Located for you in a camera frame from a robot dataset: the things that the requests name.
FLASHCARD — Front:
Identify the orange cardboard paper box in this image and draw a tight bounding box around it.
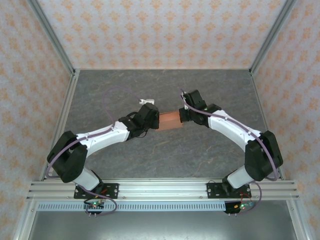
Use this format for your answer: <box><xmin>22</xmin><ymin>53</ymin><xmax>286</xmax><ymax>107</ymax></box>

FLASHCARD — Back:
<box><xmin>157</xmin><ymin>109</ymin><xmax>184</xmax><ymax>132</ymax></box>

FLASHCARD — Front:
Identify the aluminium frame post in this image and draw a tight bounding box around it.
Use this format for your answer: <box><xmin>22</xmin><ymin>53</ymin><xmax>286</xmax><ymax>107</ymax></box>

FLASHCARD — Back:
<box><xmin>26</xmin><ymin>0</ymin><xmax>76</xmax><ymax>74</ymax></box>
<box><xmin>249</xmin><ymin>0</ymin><xmax>299</xmax><ymax>74</ymax></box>

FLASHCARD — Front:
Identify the aluminium side rail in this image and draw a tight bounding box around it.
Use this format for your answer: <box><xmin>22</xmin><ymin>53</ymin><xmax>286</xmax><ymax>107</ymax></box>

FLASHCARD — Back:
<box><xmin>249</xmin><ymin>69</ymin><xmax>286</xmax><ymax>181</ymax></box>
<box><xmin>39</xmin><ymin>69</ymin><xmax>81</xmax><ymax>181</ymax></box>

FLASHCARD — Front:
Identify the aluminium frame leg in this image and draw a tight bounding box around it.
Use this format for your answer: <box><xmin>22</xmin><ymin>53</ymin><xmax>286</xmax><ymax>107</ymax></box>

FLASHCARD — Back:
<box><xmin>12</xmin><ymin>199</ymin><xmax>39</xmax><ymax>240</ymax></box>
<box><xmin>285</xmin><ymin>199</ymin><xmax>309</xmax><ymax>240</ymax></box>

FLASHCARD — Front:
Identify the grey slotted cable duct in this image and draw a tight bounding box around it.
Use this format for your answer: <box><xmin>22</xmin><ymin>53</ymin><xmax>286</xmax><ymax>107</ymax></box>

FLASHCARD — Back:
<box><xmin>36</xmin><ymin>202</ymin><xmax>286</xmax><ymax>212</ymax></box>

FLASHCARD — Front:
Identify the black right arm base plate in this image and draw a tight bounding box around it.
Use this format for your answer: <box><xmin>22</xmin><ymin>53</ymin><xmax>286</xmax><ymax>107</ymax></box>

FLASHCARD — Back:
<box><xmin>206</xmin><ymin>182</ymin><xmax>251</xmax><ymax>200</ymax></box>

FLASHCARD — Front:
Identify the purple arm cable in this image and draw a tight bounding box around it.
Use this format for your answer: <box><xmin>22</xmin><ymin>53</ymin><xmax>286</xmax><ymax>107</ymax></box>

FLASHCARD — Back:
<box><xmin>45</xmin><ymin>85</ymin><xmax>142</xmax><ymax>217</ymax></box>
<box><xmin>176</xmin><ymin>86</ymin><xmax>280</xmax><ymax>216</ymax></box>

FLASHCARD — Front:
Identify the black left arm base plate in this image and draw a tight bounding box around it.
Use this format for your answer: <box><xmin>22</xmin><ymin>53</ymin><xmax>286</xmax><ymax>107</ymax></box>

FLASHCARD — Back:
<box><xmin>73</xmin><ymin>183</ymin><xmax>120</xmax><ymax>200</ymax></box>

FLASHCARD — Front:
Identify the aluminium mounting rail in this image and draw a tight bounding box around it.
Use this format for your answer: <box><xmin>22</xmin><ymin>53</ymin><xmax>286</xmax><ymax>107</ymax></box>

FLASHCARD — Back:
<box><xmin>26</xmin><ymin>181</ymin><xmax>300</xmax><ymax>201</ymax></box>

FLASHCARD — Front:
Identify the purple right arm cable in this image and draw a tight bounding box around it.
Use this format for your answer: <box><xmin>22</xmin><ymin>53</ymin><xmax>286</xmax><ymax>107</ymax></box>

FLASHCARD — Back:
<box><xmin>176</xmin><ymin>86</ymin><xmax>280</xmax><ymax>216</ymax></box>

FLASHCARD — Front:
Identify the grey metal sheet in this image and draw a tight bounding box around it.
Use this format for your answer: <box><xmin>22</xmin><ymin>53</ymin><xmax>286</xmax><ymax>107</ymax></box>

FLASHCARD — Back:
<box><xmin>27</xmin><ymin>211</ymin><xmax>299</xmax><ymax>240</ymax></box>

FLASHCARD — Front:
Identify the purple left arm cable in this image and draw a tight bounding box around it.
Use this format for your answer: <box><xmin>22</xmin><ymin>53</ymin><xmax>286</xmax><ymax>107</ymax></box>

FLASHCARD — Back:
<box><xmin>45</xmin><ymin>85</ymin><xmax>142</xmax><ymax>217</ymax></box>

